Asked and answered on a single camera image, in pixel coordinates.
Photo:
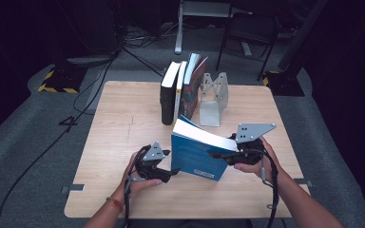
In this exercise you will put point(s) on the black cabinet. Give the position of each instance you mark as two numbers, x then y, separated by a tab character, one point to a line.
88	28

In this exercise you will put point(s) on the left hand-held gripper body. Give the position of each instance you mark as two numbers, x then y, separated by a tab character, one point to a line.
149	167

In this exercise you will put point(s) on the grey tape strip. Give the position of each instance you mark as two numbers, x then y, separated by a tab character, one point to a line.
73	188
302	182

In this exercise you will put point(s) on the black hardcover book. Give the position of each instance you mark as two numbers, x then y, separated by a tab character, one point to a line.
167	104

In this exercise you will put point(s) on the black yellow striped stand base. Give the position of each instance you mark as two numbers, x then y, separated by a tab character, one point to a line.
285	84
61	80

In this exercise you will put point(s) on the black metal chair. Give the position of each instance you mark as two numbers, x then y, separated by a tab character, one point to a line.
250	34

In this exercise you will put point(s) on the person's left hand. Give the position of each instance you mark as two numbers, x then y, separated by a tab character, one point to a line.
139	185

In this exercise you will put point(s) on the grey metal desk frame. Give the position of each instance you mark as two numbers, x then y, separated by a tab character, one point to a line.
180	31

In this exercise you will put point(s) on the person's right hand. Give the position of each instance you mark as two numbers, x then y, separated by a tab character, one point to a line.
250	168

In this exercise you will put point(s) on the grey expandable book stand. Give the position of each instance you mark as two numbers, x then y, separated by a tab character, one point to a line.
214	110

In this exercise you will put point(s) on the dark slanted post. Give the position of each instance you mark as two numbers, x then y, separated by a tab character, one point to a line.
301	34

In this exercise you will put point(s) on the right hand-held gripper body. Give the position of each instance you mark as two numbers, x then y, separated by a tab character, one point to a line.
253	130

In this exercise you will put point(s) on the blue paperback book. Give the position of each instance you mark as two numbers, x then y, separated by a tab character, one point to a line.
193	158

